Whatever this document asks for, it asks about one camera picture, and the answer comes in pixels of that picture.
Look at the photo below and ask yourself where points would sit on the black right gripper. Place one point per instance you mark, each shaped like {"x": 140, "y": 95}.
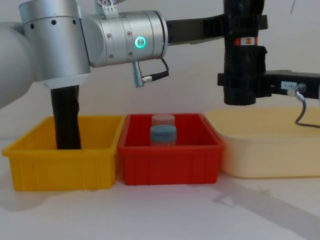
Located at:
{"x": 295, "y": 80}

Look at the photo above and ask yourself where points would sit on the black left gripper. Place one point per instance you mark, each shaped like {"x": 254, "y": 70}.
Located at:
{"x": 185, "y": 31}

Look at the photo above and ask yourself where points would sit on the black cylinder with label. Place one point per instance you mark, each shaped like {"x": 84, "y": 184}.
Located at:
{"x": 241, "y": 57}

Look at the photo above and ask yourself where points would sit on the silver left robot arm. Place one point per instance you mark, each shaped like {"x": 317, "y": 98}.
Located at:
{"x": 57, "y": 45}

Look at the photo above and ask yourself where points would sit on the cream plastic tray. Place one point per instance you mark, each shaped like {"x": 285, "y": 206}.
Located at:
{"x": 270, "y": 157}

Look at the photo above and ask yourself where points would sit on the clear jar with blue lid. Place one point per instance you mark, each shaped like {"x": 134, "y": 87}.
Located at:
{"x": 163, "y": 135}

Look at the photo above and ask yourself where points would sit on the red plastic bin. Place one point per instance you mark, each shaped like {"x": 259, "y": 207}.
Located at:
{"x": 170, "y": 165}

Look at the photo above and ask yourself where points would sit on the black wrapped column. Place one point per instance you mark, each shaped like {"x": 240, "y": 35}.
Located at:
{"x": 67, "y": 117}

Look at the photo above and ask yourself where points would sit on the yellow plastic bin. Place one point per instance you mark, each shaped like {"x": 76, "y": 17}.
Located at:
{"x": 60, "y": 167}

